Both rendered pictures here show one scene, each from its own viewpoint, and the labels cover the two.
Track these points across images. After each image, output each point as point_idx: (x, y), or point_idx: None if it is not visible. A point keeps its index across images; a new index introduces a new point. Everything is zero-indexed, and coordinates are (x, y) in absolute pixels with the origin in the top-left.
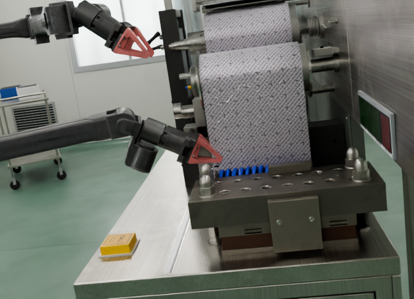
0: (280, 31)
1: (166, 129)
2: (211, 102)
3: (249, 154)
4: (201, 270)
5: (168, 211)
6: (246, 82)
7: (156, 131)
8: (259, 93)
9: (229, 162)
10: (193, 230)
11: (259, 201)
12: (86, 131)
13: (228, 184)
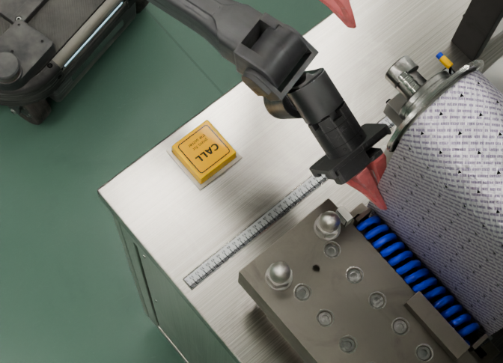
0: None
1: (323, 123)
2: (401, 167)
3: (421, 244)
4: (218, 322)
5: (348, 105)
6: (461, 212)
7: (307, 114)
8: (471, 238)
9: (392, 219)
10: (310, 209)
11: (312, 359)
12: (206, 34)
13: (333, 272)
